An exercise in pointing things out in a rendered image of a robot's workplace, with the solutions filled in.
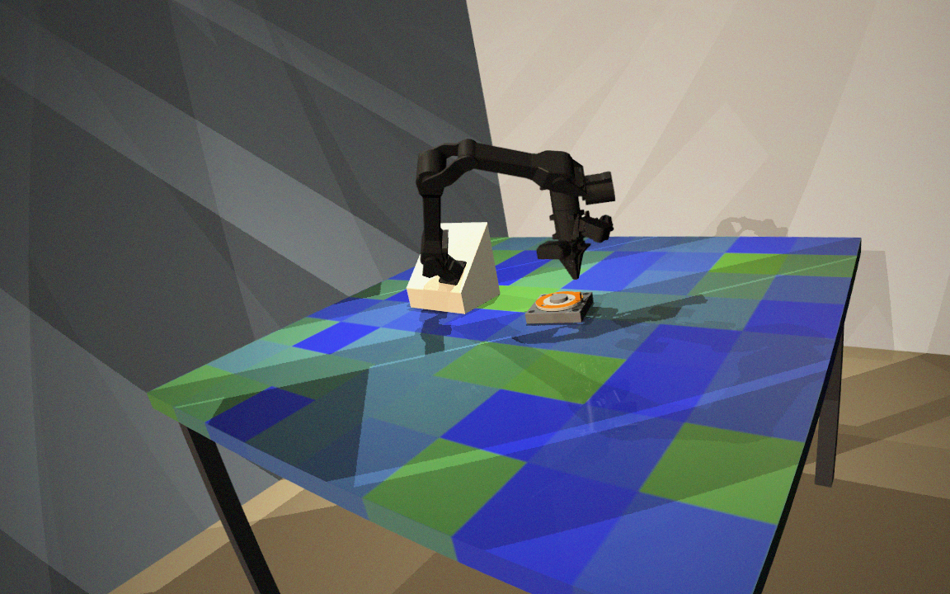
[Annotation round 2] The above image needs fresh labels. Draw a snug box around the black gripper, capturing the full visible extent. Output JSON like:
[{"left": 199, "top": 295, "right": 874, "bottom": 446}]
[{"left": 537, "top": 206, "right": 591, "bottom": 280}]

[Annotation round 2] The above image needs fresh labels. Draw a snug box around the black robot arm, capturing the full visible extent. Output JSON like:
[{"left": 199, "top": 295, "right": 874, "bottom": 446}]
[{"left": 416, "top": 139, "right": 615, "bottom": 285}]

